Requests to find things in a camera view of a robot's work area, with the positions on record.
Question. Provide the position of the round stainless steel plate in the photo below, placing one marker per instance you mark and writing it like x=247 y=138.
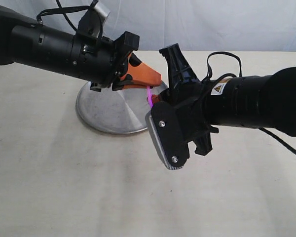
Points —
x=114 y=112

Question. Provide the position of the pink glow stick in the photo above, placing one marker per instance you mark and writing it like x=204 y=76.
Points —
x=149 y=96

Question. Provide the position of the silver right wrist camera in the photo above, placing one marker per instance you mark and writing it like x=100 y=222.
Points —
x=160 y=148

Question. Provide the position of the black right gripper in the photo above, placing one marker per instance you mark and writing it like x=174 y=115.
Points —
x=186 y=94

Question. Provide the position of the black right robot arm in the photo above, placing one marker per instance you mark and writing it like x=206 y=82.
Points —
x=234 y=100

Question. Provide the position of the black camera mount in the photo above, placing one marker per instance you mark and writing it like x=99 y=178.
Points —
x=170 y=133
x=84 y=24

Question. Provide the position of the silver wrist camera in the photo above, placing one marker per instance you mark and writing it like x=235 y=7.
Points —
x=160 y=148
x=99 y=14

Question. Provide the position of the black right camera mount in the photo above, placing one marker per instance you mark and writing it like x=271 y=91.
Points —
x=170 y=133

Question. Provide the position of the white backdrop cloth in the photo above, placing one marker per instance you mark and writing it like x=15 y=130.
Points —
x=234 y=25

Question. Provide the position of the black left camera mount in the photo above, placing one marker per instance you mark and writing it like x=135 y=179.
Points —
x=84 y=24

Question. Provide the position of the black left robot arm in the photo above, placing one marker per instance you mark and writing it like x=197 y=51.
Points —
x=29 y=42

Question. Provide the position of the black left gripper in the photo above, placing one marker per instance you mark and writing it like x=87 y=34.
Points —
x=105 y=62

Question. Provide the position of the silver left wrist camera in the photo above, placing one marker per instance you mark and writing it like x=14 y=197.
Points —
x=99 y=14

